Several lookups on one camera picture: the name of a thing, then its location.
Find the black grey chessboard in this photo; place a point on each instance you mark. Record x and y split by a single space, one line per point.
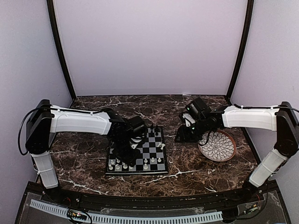
148 149

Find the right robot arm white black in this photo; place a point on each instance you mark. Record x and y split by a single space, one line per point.
199 119

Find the black front table rail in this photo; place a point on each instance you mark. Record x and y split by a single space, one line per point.
86 201

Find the black frame post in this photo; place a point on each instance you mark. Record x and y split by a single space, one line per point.
241 50
59 48

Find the right black frame post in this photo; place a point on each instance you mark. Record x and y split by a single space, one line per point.
241 50

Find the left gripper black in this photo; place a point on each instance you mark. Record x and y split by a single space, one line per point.
129 160

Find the left black frame post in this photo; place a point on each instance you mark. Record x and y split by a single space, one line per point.
59 48

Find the white slotted cable duct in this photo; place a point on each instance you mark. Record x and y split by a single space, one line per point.
80 217

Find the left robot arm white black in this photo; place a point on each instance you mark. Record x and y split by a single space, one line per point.
124 134

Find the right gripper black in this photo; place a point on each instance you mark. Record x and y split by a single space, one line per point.
184 137

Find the patterned ceramic plate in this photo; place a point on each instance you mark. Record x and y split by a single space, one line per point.
217 146

